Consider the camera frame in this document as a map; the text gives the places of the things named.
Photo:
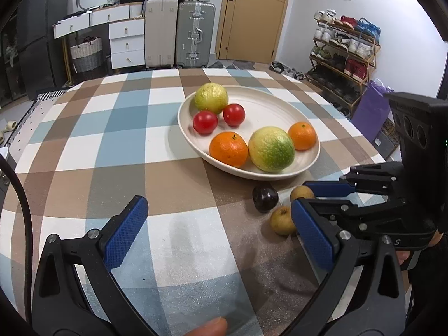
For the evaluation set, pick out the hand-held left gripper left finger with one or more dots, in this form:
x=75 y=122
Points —
x=127 y=231

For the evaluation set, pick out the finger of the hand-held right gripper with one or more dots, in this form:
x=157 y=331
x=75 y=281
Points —
x=329 y=189
x=367 y=210

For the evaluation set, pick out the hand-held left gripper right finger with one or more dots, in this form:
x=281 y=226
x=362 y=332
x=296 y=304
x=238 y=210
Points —
x=311 y=231

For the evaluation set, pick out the small brown pear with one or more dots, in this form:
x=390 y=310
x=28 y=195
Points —
x=301 y=192
x=281 y=221

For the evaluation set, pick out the dark purple plum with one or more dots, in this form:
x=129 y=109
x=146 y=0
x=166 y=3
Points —
x=265 y=198

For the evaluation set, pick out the orange tangerine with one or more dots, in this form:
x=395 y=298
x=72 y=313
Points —
x=228 y=148
x=302 y=135

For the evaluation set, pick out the green-patched yellow citrus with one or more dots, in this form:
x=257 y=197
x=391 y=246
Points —
x=271 y=148

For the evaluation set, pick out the cream round plate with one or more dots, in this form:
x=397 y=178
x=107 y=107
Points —
x=266 y=112

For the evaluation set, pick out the red tomato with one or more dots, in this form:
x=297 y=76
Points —
x=205 y=121
x=233 y=114

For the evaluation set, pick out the person's right hand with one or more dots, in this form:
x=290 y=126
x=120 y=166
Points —
x=402 y=256

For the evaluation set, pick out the person's left hand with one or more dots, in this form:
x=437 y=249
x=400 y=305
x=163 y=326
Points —
x=210 y=328

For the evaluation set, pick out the patterned doormat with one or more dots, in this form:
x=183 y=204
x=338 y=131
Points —
x=388 y=140

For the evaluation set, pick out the checkered tablecloth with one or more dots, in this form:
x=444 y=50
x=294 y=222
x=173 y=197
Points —
x=105 y=147

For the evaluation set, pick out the purple paper bag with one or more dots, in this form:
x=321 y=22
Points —
x=371 y=112

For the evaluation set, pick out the shoes on floor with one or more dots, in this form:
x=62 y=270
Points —
x=285 y=70

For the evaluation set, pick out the wooden shoe rack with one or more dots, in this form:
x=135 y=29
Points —
x=344 y=63

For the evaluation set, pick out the beige slippers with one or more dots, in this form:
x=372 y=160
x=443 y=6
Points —
x=7 y=131

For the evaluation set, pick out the grey door mat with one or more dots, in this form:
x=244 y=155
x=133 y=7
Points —
x=231 y=65

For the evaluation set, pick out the wicker basket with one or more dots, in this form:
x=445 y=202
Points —
x=86 y=56

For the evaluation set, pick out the white drawer desk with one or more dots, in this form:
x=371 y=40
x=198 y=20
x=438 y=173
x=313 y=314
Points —
x=126 y=47

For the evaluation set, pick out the wooden door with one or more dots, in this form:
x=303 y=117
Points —
x=252 y=14

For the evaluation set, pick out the beige suitcase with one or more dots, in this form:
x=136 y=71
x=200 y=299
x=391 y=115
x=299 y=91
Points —
x=161 y=33

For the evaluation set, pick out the silver suitcase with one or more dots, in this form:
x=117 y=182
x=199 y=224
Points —
x=194 y=35

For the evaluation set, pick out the dark grey refrigerator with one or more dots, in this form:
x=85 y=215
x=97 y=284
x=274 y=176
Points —
x=45 y=42

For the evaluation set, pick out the dark glass wardrobe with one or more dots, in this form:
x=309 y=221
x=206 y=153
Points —
x=8 y=59

